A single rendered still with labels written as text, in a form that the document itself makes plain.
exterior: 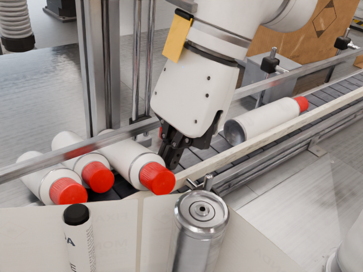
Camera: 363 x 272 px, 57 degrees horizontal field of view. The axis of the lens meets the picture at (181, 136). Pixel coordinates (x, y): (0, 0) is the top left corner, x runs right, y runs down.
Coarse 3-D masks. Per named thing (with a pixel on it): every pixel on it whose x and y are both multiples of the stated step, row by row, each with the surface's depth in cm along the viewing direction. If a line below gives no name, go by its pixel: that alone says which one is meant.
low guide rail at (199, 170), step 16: (352, 96) 73; (320, 112) 66; (288, 128) 60; (240, 144) 54; (256, 144) 56; (208, 160) 50; (224, 160) 52; (176, 176) 47; (192, 176) 48; (144, 192) 44
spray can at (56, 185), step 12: (24, 156) 50; (36, 156) 48; (48, 168) 41; (60, 168) 40; (24, 180) 46; (36, 180) 40; (48, 180) 39; (60, 180) 38; (72, 180) 38; (36, 192) 40; (48, 192) 39; (60, 192) 36; (72, 192) 36; (84, 192) 37; (48, 204) 39; (60, 204) 36
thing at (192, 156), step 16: (352, 80) 87; (304, 96) 77; (320, 96) 78; (336, 96) 79; (304, 112) 71; (336, 112) 73; (304, 128) 66; (224, 144) 60; (272, 144) 61; (192, 160) 55; (240, 160) 56; (112, 192) 48; (128, 192) 48; (176, 192) 49
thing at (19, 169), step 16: (320, 64) 73; (272, 80) 64; (288, 80) 67; (240, 96) 59; (128, 128) 47; (144, 128) 48; (80, 144) 43; (96, 144) 44; (32, 160) 40; (48, 160) 40; (64, 160) 42; (0, 176) 37; (16, 176) 39
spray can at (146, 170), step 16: (112, 144) 48; (128, 144) 46; (112, 160) 47; (128, 160) 42; (144, 160) 41; (160, 160) 43; (128, 176) 42; (144, 176) 40; (160, 176) 38; (160, 192) 39
